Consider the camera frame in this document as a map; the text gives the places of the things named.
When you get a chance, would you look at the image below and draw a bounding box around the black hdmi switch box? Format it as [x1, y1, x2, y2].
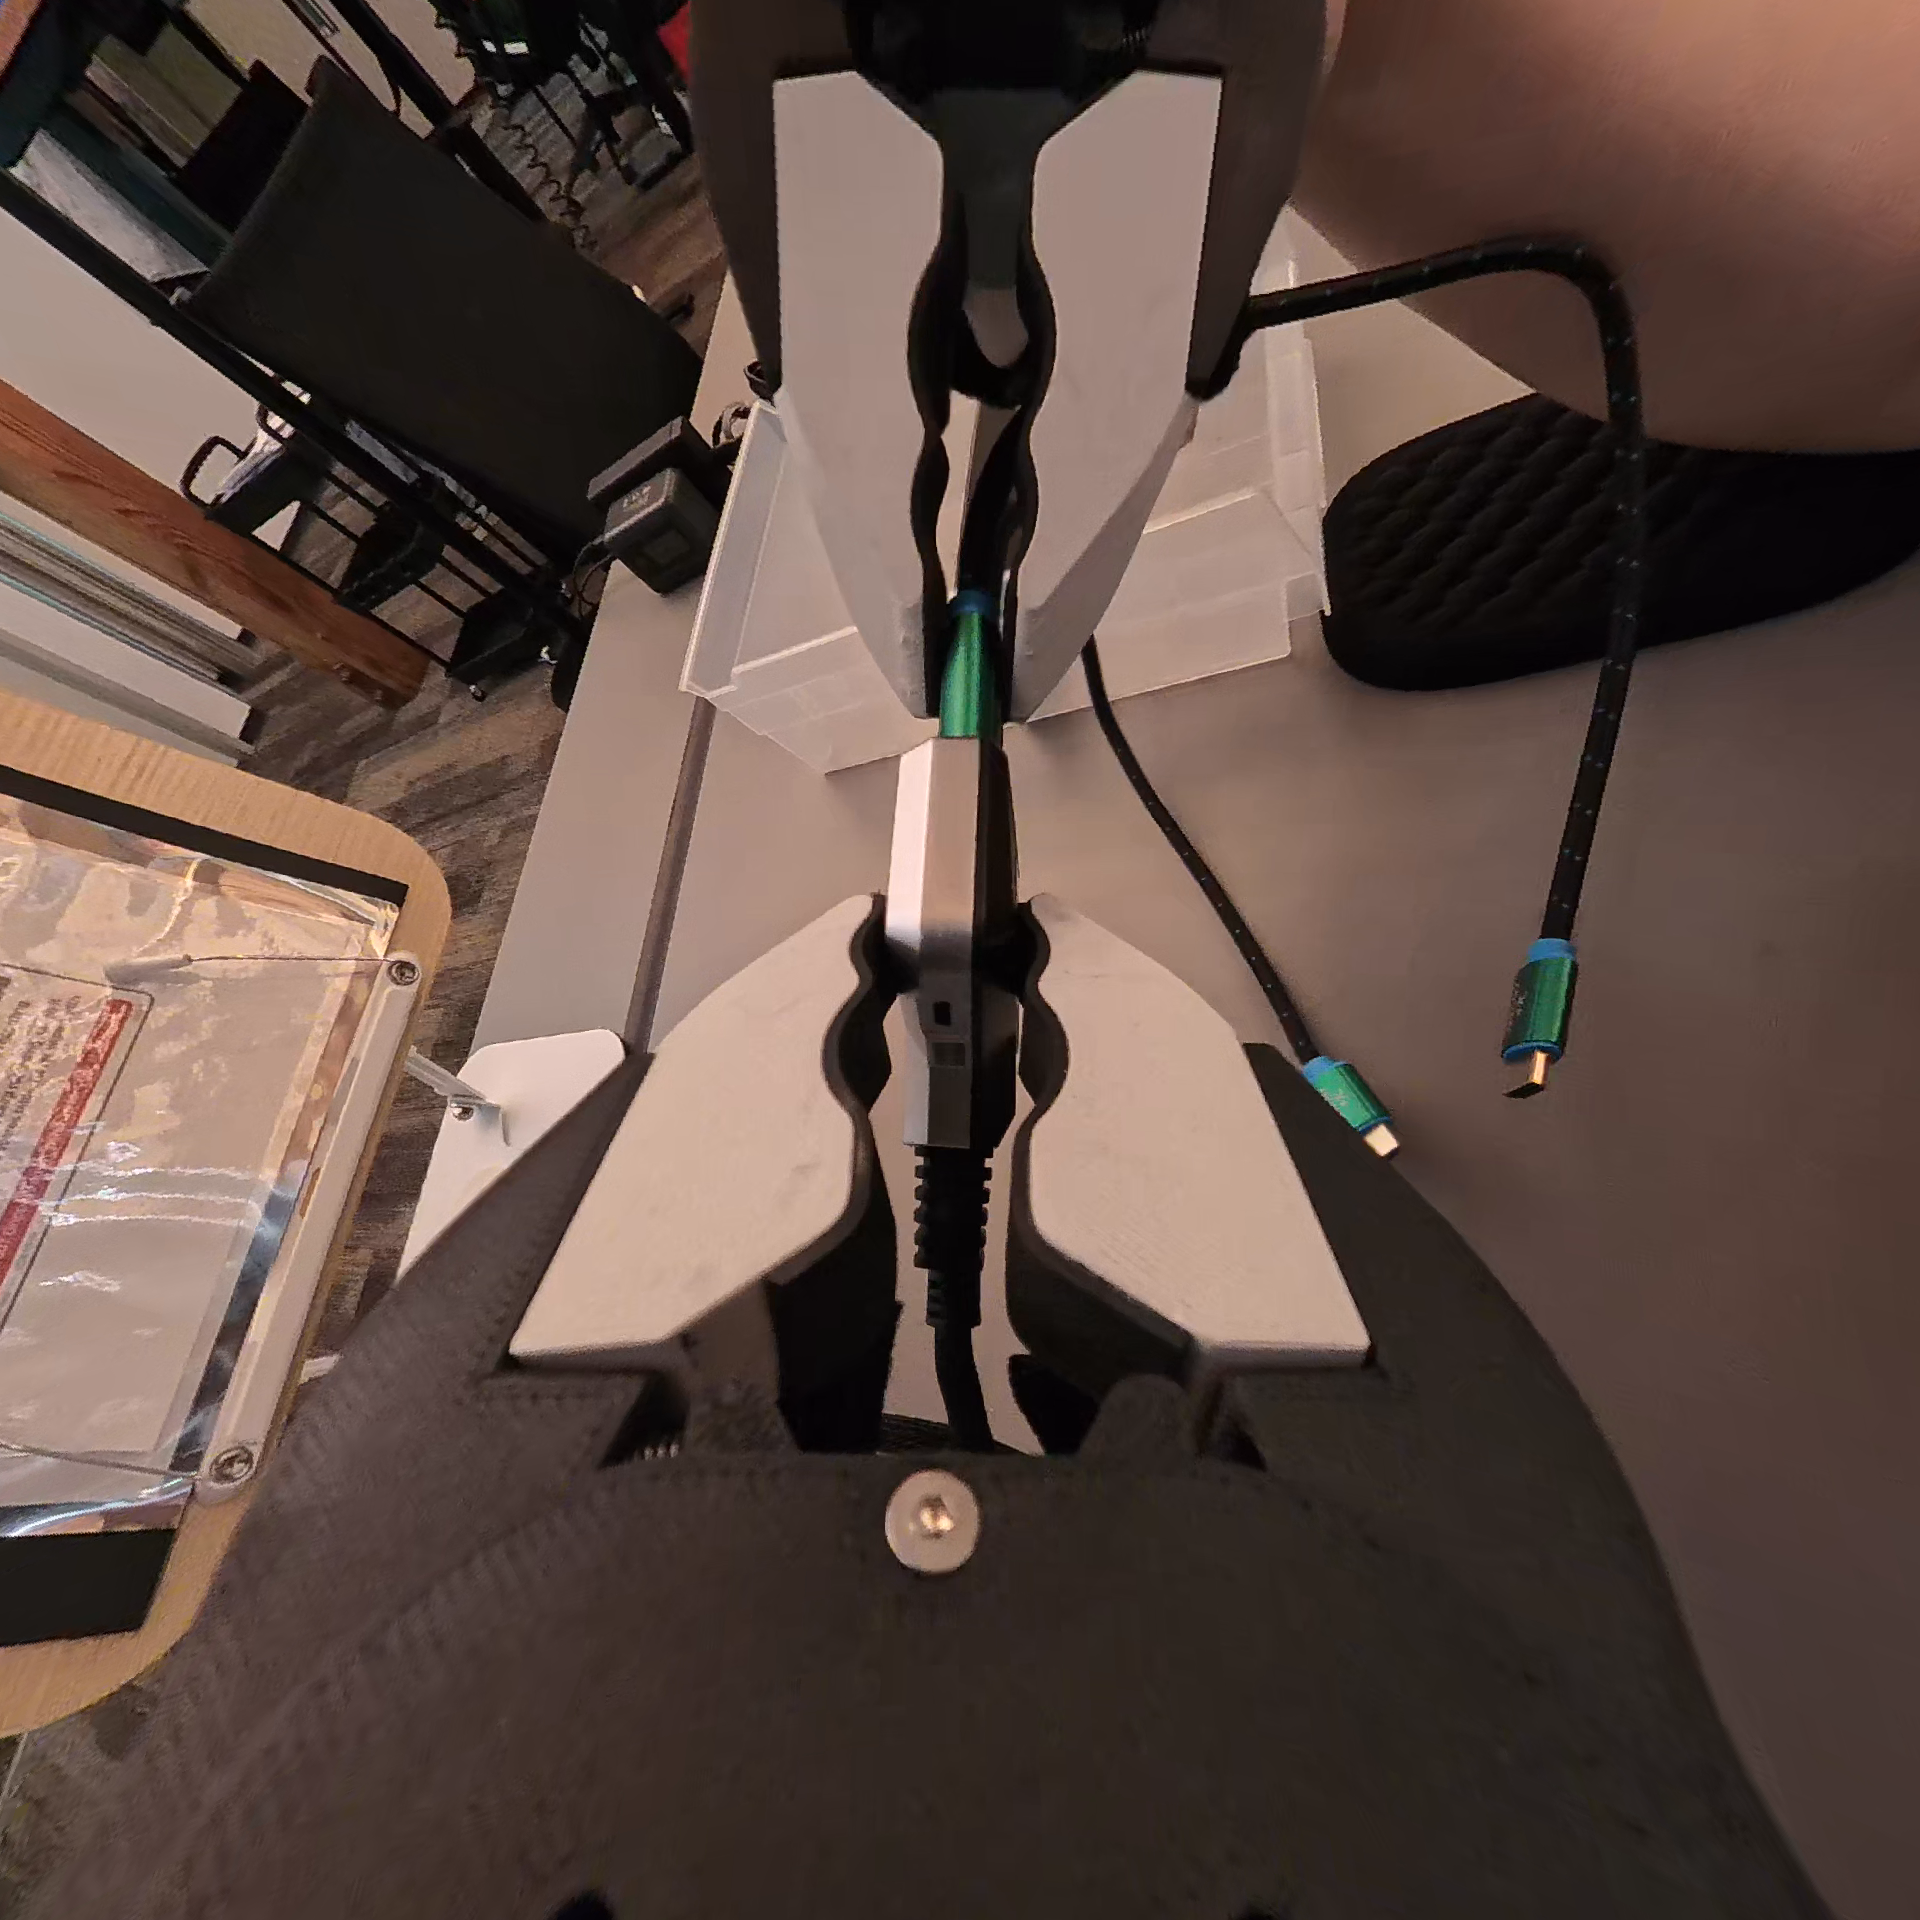
[883, 737, 1024, 1158]

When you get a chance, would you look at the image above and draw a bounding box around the black office chair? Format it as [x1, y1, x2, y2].
[172, 57, 712, 505]

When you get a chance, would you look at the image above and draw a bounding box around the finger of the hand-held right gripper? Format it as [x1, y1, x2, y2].
[996, 71, 1216, 724]
[768, 75, 966, 724]

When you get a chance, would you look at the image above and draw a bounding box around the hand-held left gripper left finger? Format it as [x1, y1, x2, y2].
[508, 892, 895, 1369]

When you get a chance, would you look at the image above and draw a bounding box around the clear plastic storage box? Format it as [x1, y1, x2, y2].
[680, 211, 1335, 775]

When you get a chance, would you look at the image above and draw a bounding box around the person's right forearm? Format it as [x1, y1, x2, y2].
[1288, 0, 1920, 452]

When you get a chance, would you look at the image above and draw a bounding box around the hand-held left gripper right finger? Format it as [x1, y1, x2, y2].
[1008, 892, 1374, 1375]

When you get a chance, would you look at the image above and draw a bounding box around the black quilted pad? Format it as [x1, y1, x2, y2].
[1319, 398, 1920, 695]

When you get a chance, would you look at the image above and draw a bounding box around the brown wooden post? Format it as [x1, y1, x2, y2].
[0, 379, 434, 712]

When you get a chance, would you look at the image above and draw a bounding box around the black power adapter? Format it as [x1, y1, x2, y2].
[583, 416, 724, 596]

